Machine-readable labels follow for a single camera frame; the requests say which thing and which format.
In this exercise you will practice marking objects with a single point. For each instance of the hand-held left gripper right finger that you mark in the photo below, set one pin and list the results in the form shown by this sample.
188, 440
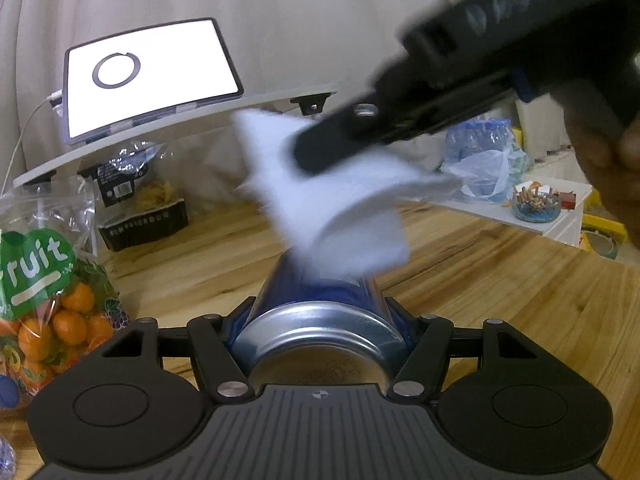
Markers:
403, 324

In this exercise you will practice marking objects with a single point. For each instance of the blue round cap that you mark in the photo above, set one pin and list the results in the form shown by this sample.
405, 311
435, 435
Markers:
7, 391

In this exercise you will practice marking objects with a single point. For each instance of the beige curtain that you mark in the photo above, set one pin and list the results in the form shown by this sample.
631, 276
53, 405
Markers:
280, 25

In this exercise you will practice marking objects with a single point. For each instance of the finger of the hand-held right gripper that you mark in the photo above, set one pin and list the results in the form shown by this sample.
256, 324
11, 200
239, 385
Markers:
340, 135

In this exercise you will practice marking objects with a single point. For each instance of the person's right hand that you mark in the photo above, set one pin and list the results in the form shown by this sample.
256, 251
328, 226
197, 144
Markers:
607, 170

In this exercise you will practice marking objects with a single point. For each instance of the tablet with white screen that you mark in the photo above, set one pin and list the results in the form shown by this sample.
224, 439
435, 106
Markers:
150, 75

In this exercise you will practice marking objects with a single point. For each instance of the white tissue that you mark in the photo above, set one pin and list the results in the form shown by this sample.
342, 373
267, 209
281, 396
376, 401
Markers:
350, 210

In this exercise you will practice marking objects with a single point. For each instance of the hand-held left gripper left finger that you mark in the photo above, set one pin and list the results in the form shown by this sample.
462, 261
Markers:
239, 327

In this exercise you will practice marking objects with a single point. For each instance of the small red box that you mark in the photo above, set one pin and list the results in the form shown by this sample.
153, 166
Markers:
567, 201

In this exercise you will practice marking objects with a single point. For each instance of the blue ashtray with cigarette butts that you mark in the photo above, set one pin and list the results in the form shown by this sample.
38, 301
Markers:
536, 205

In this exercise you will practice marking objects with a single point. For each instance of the blue metal can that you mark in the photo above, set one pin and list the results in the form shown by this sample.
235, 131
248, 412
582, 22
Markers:
320, 332

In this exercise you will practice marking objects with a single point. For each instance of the black box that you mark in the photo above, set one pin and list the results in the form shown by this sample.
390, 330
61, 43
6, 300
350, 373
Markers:
145, 225

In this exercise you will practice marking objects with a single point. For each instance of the yellow box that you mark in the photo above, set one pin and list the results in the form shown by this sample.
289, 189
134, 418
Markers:
605, 222

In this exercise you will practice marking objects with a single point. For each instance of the white desk shelf riser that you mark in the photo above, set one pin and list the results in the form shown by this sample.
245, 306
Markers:
210, 117

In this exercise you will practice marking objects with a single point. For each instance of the crinkled clear plastic wrapper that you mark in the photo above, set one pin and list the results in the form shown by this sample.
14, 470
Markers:
6, 455

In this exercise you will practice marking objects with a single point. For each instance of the white plastic bag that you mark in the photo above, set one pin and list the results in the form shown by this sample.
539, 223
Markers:
485, 172

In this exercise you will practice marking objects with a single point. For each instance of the clear snack bag black label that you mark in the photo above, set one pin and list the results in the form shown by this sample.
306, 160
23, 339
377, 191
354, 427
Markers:
135, 170

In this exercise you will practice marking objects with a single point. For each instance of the pack of water bottles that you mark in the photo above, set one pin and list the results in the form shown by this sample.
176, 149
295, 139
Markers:
480, 132

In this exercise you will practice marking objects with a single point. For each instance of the grey bowl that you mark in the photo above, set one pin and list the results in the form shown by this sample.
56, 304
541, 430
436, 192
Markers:
600, 245

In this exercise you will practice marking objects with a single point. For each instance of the bag of oranges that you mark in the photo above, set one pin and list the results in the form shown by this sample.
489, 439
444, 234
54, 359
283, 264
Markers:
55, 310

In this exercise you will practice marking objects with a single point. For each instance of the white low table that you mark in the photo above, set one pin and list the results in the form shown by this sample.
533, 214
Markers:
500, 212

